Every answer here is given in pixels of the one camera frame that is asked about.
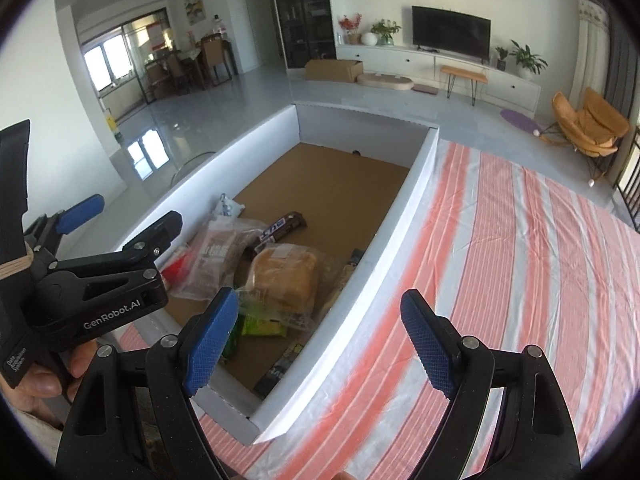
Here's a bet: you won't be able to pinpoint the person's left hand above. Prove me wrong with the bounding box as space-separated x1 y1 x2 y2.
0 341 99 425

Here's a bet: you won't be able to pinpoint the light green snack packet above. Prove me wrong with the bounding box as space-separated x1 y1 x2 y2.
238 310 290 340

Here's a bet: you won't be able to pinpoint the black television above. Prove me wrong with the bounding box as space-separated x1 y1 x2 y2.
411 5 492 60

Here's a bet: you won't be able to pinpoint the dark wooden railing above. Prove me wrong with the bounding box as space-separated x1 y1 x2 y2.
616 127 640 233

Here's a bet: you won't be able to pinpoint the green plant in glass vase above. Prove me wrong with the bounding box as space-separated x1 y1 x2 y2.
370 19 402 46

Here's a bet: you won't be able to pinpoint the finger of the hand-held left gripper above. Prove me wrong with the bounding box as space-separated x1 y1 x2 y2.
26 195 106 257
50 211 184 272

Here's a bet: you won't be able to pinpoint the white television cabinet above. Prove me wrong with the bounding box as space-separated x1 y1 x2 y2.
335 44 542 114

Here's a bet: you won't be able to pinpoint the green tube snack packet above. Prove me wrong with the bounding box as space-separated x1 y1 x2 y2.
220 317 242 361

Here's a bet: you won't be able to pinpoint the wooden dining chair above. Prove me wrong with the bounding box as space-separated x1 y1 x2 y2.
145 62 171 101
165 52 192 96
201 35 227 88

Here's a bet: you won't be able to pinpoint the striped orange grey tablecloth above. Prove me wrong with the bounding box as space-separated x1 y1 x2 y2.
117 140 640 480

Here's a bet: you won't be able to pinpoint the wooden bench with metal legs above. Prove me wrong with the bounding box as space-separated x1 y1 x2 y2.
440 65 488 106

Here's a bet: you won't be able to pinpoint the dark glass display cabinet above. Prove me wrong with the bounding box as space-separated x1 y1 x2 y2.
267 0 337 70

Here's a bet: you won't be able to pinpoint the red flowers in vase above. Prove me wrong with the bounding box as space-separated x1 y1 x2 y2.
338 14 363 45

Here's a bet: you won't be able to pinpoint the wooden dining table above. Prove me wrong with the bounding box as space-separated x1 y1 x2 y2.
177 42 237 87

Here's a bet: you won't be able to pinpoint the purple floor mat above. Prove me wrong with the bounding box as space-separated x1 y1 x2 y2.
500 108 542 134

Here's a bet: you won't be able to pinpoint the large potted green plant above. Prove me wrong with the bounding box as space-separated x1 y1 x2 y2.
510 40 549 80

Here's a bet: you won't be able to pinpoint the orange lounge chair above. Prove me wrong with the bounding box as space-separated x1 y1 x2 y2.
537 86 632 172

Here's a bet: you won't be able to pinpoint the brown cardboard box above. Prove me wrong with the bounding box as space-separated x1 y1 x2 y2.
305 59 365 83

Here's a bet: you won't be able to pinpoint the clear bag of brown biscuits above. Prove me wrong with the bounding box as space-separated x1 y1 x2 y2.
172 217 269 302

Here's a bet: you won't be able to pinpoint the white cardboard box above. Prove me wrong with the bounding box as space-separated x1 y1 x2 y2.
107 102 441 446

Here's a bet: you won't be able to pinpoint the grey curtain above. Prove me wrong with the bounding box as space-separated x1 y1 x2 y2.
602 22 640 128

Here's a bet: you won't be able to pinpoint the long red snack packet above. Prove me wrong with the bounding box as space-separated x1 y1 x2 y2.
160 244 194 287

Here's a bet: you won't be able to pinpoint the beige pet bed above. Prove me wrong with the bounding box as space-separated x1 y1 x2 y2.
357 72 415 93

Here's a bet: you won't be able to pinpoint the glass balcony door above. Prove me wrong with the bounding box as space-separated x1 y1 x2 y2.
81 6 174 112

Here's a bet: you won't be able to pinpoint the white grey snack packet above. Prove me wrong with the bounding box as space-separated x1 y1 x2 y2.
214 194 246 220

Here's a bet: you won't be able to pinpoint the covered standing air conditioner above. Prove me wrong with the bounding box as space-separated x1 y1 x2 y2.
570 0 613 112

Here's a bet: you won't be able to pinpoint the black snack packet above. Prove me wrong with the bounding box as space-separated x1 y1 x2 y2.
253 342 304 397

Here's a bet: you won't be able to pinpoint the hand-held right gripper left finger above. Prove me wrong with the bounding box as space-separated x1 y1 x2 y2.
55 287 240 480

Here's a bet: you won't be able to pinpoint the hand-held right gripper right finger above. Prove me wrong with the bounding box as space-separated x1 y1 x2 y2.
400 289 584 480

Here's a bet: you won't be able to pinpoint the dark chocolate bar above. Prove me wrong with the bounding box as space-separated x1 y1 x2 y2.
248 211 307 259

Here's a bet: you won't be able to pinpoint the clear bag of bread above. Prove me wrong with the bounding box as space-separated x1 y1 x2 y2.
234 242 352 332

